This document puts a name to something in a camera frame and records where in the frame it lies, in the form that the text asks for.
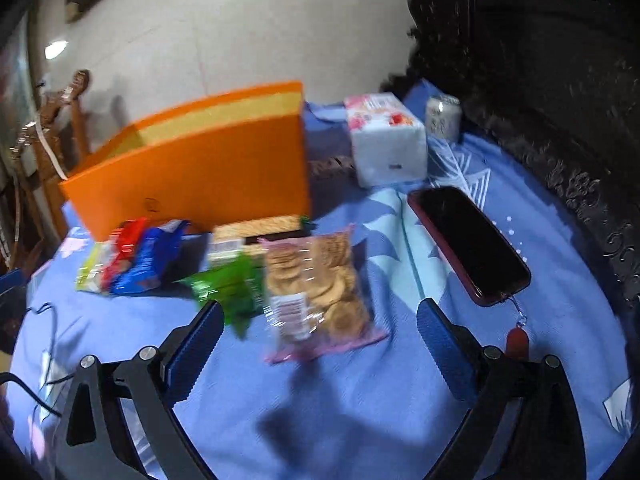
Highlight blue snack bag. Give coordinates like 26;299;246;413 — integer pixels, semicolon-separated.
108;220;190;296

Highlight pink small-cookie bag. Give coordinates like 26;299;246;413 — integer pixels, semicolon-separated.
259;226;388;364

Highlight red phone charm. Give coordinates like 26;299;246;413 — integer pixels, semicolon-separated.
506;297;529;361

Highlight red-cased smartphone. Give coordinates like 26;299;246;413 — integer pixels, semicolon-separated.
407;186;532;308

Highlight green snack packet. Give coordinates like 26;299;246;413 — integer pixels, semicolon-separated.
178;255;266;340

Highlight blue patterned tablecloth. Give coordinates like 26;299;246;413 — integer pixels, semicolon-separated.
4;79;637;480

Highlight yellow-green snack packet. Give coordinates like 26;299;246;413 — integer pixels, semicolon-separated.
75;242;114;294

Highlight beige black cracker box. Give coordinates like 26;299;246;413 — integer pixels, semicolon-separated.
207;216;310;268

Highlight small red candy packet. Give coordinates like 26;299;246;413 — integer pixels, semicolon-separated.
100;217;148;292

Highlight orange cardboard box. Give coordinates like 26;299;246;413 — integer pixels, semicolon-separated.
60;80;311;240

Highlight floral tissue pack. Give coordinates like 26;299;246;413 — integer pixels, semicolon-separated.
344;93;427;188

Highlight white drink can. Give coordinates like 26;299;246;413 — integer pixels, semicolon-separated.
425;94;462;142

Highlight carved wooden chair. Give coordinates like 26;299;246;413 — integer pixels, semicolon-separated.
8;68;91;272

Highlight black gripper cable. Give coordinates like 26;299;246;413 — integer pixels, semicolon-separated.
0;372;63;418

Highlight white charging cable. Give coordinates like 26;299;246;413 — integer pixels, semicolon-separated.
32;119;70;182

